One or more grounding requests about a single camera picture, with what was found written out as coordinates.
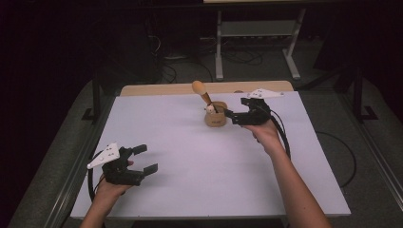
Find white table board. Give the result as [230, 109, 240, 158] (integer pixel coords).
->
[69, 90, 352, 220]

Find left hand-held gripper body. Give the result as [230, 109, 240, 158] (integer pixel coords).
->
[86, 142, 145, 187]

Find person's left hand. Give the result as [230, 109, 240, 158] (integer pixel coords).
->
[94, 179, 132, 203]

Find round beige brush holder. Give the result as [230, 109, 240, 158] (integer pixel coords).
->
[203, 101, 228, 128]

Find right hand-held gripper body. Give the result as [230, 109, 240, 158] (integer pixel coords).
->
[235, 88, 284, 125]

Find hand-held gripper cable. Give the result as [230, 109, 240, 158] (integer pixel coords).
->
[261, 106, 292, 160]
[86, 151, 106, 202]

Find aluminium frame rail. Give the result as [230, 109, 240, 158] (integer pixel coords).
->
[50, 94, 116, 228]
[336, 91, 403, 203]

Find left hand-held gripper cable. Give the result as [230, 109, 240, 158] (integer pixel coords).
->
[86, 151, 106, 202]

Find tangle of floor cables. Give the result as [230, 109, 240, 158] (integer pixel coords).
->
[144, 18, 264, 85]

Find makeup brush with black handle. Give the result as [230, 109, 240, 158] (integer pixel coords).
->
[191, 80, 220, 114]

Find black frame post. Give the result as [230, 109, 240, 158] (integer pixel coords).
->
[81, 70, 103, 124]
[352, 66, 379, 124]

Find black cable loop on floor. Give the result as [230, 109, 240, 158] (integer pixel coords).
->
[316, 130, 358, 188]

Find white metal stand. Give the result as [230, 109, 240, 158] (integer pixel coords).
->
[214, 9, 307, 82]

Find right hand-held gripper cable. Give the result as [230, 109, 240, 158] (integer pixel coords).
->
[261, 106, 292, 160]

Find person's right hand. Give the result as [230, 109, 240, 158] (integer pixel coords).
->
[241, 119, 284, 156]

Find wooden table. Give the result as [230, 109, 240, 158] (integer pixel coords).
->
[119, 80, 294, 97]

